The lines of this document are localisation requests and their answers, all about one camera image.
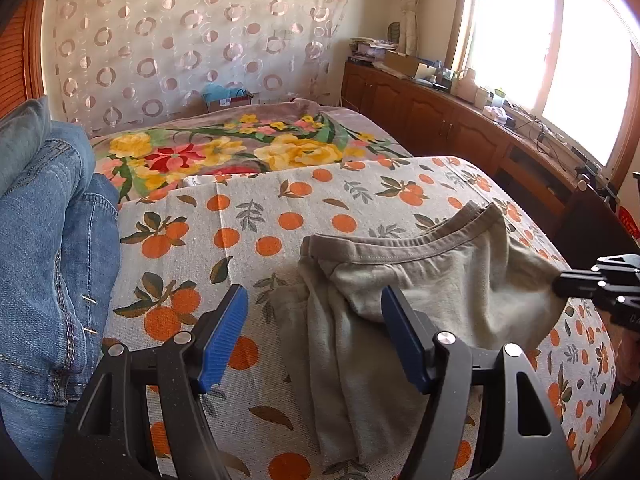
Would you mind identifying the grey-green pants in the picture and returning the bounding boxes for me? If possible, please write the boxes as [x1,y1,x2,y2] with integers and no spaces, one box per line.
[270,203,564,466]

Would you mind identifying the person right hand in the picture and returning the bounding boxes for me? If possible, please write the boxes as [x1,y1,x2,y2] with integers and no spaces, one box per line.
[615,328,640,393]

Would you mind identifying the brown wooden sideboard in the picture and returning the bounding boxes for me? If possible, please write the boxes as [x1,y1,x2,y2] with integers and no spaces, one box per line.
[341,58,633,240]

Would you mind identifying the orange print bed sheet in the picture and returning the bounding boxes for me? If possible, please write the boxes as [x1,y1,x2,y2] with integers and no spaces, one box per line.
[102,155,618,480]

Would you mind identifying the folded blue denim jeans stack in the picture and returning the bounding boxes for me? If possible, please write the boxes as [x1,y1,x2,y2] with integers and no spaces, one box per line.
[1,98,120,479]

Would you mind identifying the floral pink blanket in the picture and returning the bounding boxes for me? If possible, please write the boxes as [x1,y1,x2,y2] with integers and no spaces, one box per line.
[91,99,409,204]

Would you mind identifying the box with blue cloth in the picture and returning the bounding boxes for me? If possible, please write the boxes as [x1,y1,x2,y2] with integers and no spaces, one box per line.
[202,84,254,112]

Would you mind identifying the cardboard box on sideboard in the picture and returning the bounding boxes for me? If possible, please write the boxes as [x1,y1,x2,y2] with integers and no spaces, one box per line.
[383,51,434,79]

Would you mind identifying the circle pattern sheer curtain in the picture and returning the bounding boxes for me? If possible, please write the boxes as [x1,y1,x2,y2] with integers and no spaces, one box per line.
[41,0,348,136]

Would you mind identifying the brown slatted wardrobe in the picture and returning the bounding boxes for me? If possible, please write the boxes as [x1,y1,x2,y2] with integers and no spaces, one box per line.
[0,0,44,116]

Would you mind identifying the bright window with frame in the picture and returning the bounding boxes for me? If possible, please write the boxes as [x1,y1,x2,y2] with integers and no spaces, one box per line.
[446,0,639,188]

